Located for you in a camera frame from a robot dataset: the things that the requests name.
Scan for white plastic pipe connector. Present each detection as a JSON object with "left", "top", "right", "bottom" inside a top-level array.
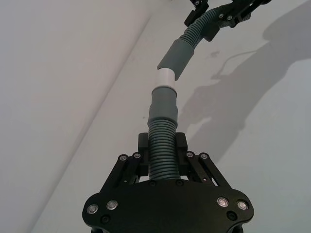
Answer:
[{"left": 155, "top": 67, "right": 176, "bottom": 88}]

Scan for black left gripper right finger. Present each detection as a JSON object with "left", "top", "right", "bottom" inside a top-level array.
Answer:
[{"left": 176, "top": 133, "right": 231, "bottom": 189}]

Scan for grey corrugated hose with cuff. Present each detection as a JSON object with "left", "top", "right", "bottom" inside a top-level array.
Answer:
[
  {"left": 145, "top": 85, "right": 182, "bottom": 182},
  {"left": 157, "top": 5, "right": 223, "bottom": 82}
]

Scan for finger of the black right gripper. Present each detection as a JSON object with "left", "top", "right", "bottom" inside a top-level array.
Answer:
[
  {"left": 184, "top": 0, "right": 210, "bottom": 28},
  {"left": 206, "top": 0, "right": 272, "bottom": 42}
]

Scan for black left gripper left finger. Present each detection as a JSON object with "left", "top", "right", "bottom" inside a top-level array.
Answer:
[{"left": 103, "top": 133, "right": 150, "bottom": 191}]

